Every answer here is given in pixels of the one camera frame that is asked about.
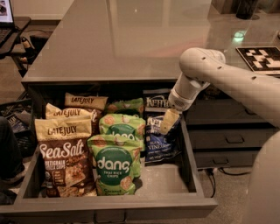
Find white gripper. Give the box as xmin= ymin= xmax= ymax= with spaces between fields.
xmin=159 ymin=73 xmax=209 ymax=135

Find blue kettle chip bag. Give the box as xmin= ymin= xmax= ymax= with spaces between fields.
xmin=143 ymin=88 xmax=171 ymax=112
xmin=145 ymin=112 xmax=181 ymax=163

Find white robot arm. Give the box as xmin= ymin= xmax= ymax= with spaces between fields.
xmin=168 ymin=47 xmax=280 ymax=224

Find upper closed grey drawer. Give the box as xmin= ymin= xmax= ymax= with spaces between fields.
xmin=185 ymin=99 xmax=265 ymax=125

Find closed grey drawer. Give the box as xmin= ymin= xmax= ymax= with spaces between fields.
xmin=189 ymin=129 xmax=277 ymax=150
xmin=194 ymin=150 xmax=258 ymax=168
xmin=185 ymin=99 xmax=265 ymax=125

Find middle closed grey drawer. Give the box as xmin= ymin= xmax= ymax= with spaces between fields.
xmin=189 ymin=129 xmax=277 ymax=150

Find rear green Dang chip bag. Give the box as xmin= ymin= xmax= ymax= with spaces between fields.
xmin=105 ymin=98 xmax=144 ymax=117

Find green dang chip bag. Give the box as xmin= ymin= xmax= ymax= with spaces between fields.
xmin=97 ymin=114 xmax=146 ymax=151
xmin=87 ymin=135 xmax=144 ymax=196
xmin=105 ymin=98 xmax=144 ymax=117

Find middle green Dang chip bag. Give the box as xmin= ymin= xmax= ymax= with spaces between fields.
xmin=97 ymin=114 xmax=146 ymax=151

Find lower closed grey drawer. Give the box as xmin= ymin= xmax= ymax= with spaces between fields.
xmin=194 ymin=150 xmax=258 ymax=168

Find front green Dang chip bag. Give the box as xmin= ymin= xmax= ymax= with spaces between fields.
xmin=87 ymin=135 xmax=144 ymax=196

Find open grey top drawer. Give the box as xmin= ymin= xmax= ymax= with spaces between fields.
xmin=0 ymin=120 xmax=217 ymax=224

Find rear Late July chip bag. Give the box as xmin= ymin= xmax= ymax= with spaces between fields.
xmin=65 ymin=93 xmax=108 ymax=116

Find late july chip bag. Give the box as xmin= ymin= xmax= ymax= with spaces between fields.
xmin=35 ymin=116 xmax=95 ymax=198
xmin=45 ymin=103 xmax=101 ymax=134
xmin=65 ymin=93 xmax=108 ymax=116

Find front Late July chip bag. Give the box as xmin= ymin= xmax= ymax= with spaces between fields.
xmin=35 ymin=116 xmax=95 ymax=198

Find middle Late July chip bag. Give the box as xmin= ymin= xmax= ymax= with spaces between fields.
xmin=45 ymin=103 xmax=101 ymax=134

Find dark cup on counter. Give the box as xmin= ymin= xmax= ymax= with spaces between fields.
xmin=235 ymin=0 xmax=258 ymax=20

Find black white fiducial marker board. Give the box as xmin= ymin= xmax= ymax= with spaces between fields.
xmin=236 ymin=46 xmax=280 ymax=76

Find black crate with items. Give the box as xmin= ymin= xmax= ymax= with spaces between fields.
xmin=0 ymin=99 xmax=36 ymax=158

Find person leg dark trousers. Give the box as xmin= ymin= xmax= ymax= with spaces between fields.
xmin=0 ymin=116 xmax=27 ymax=185

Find dark side desk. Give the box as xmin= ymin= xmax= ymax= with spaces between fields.
xmin=0 ymin=17 xmax=32 ymax=59

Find laptop computer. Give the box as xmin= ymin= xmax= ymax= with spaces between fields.
xmin=0 ymin=0 xmax=15 ymax=46

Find black floor cable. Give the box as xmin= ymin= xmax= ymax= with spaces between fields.
xmin=204 ymin=165 xmax=252 ymax=199

